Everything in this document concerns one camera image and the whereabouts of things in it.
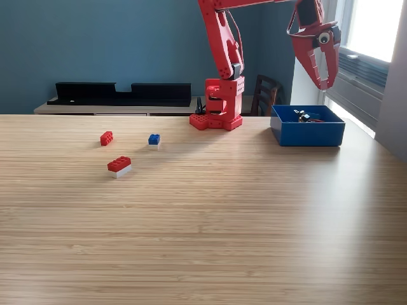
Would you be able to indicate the grey window heater unit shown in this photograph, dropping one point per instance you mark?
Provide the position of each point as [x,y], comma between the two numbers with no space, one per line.
[362,82]

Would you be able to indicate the black table clamp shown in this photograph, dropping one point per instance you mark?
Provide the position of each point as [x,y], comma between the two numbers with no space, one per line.
[199,108]

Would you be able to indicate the small yellow toy digger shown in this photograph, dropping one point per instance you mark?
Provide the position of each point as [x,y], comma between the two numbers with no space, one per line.
[302,116]

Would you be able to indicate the dark wooden chair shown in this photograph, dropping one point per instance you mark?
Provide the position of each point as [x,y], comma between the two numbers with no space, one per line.
[265,92]

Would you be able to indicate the blue white brick stack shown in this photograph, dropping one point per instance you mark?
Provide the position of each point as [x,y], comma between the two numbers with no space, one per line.
[154,139]

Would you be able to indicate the blue plastic bin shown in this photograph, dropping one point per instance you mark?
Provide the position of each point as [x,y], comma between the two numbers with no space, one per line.
[311,133]

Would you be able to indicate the red white brick stack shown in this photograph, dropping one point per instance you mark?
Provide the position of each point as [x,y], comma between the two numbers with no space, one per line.
[119,165]

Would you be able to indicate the bright window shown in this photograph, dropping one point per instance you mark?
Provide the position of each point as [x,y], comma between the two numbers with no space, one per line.
[372,25]

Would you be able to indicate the pale wooden sideboard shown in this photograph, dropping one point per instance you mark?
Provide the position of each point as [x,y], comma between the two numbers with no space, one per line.
[111,109]

